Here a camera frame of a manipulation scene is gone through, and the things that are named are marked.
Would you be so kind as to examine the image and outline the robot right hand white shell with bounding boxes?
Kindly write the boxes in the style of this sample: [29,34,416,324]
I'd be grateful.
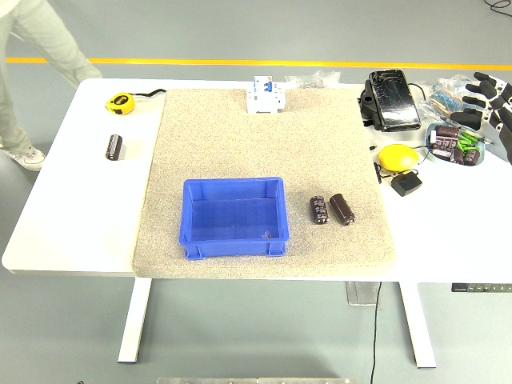
[462,71,512,165]

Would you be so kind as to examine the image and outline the plain dark brown battery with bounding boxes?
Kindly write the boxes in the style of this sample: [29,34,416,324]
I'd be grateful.
[329,193,356,226]

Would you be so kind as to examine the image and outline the dark battery with white print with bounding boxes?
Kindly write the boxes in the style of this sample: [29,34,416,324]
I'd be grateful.
[310,194,330,225]

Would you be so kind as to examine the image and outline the blue plastic box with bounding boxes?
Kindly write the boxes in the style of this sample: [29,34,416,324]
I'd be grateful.
[177,175,290,260]

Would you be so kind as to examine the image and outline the dark battery with silver stripe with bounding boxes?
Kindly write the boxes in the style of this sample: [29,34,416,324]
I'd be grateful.
[105,134,124,162]

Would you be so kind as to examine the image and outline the thin grey pen tool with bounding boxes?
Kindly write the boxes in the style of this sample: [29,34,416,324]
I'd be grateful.
[442,115,496,146]

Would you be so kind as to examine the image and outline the black foam block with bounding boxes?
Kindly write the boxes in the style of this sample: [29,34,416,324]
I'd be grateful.
[450,110,484,131]

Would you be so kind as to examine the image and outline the green plastic parts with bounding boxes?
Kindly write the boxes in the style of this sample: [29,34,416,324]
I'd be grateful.
[455,131,481,153]

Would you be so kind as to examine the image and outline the small brown capacitor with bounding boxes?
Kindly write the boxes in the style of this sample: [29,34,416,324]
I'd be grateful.
[451,147,482,166]

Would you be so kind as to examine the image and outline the large brown capacitor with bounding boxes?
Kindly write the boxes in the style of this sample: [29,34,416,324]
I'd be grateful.
[434,124,461,159]

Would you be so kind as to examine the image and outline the bag of blue resistors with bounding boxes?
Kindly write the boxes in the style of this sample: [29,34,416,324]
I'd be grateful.
[419,75,481,121]

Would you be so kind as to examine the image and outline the light blue dish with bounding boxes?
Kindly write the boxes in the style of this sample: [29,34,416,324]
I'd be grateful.
[423,122,488,168]

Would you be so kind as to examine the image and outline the glossy black device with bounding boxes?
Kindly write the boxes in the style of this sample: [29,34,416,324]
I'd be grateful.
[358,68,423,133]

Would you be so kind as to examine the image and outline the yellow lemon-shaped object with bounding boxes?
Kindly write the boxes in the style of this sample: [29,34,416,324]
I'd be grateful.
[378,143,419,173]

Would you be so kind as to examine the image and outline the black power adapter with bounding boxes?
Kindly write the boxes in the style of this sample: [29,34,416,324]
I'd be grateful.
[390,170,424,198]

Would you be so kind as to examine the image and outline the black table control panel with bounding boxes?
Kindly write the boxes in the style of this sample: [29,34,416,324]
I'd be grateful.
[451,282,512,294]

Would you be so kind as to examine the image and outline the clear plastic bag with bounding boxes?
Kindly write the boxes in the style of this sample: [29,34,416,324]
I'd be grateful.
[284,70,342,90]

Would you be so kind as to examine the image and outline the white table leg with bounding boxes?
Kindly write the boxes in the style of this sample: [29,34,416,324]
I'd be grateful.
[398,282,438,370]
[117,278,153,364]

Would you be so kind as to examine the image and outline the grey metal floor plate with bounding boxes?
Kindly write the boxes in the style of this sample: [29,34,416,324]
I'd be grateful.
[346,281,381,307]

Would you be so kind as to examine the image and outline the white circuit breaker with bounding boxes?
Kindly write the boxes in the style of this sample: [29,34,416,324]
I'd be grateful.
[246,74,288,116]

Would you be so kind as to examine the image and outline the grey-brown mat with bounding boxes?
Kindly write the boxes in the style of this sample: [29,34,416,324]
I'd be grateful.
[131,88,397,279]

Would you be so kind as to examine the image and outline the yellow tape measure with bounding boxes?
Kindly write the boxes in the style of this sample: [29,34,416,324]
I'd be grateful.
[105,88,167,117]

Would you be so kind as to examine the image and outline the person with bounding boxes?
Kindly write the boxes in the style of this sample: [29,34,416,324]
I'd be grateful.
[0,0,104,172]

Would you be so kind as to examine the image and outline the looped black floor cable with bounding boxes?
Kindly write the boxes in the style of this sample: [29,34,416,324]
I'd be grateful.
[483,0,512,17]

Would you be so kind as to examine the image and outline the thin black adapter cord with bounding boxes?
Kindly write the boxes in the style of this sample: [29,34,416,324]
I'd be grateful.
[374,161,421,186]

